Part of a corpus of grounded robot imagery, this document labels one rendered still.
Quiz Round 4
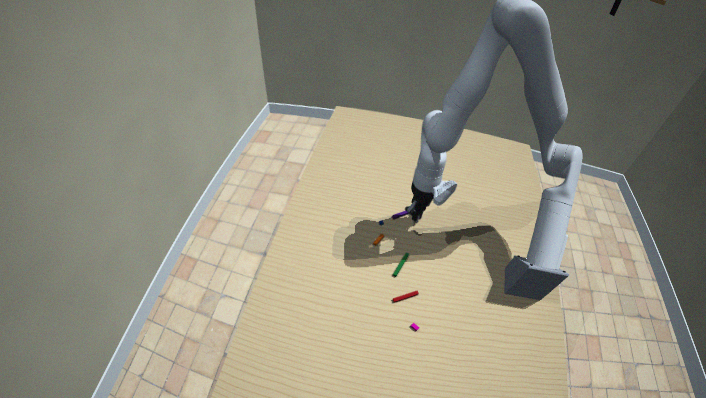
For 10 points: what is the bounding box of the orange rod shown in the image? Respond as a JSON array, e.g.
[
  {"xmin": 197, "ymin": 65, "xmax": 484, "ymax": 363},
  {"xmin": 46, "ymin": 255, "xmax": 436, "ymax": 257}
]
[{"xmin": 373, "ymin": 233, "xmax": 384, "ymax": 246}]

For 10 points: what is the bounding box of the green rod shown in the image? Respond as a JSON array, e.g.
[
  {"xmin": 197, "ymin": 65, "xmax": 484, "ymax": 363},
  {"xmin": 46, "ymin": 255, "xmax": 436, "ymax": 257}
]
[{"xmin": 393, "ymin": 252, "xmax": 409, "ymax": 277}]

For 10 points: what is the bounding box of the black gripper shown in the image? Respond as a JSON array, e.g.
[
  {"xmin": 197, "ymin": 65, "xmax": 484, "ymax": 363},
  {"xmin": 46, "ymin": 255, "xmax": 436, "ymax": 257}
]
[{"xmin": 405, "ymin": 181, "xmax": 433, "ymax": 223}]

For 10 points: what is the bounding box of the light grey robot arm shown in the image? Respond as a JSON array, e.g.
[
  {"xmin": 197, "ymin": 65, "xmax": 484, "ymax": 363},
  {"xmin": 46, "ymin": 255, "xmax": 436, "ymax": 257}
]
[{"xmin": 413, "ymin": 0, "xmax": 583, "ymax": 269}]

